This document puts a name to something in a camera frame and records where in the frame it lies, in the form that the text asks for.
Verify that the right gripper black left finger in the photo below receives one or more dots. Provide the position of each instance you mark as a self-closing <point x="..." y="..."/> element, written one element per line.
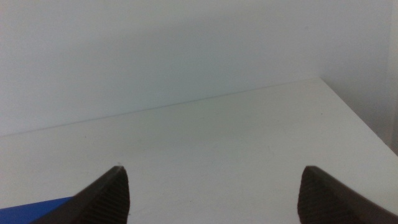
<point x="105" y="199"/>

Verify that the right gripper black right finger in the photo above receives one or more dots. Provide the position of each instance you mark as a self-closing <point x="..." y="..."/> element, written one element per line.
<point x="323" y="199"/>

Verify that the blue rectangular mat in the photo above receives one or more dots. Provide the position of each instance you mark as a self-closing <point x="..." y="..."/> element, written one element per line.
<point x="28" y="212"/>

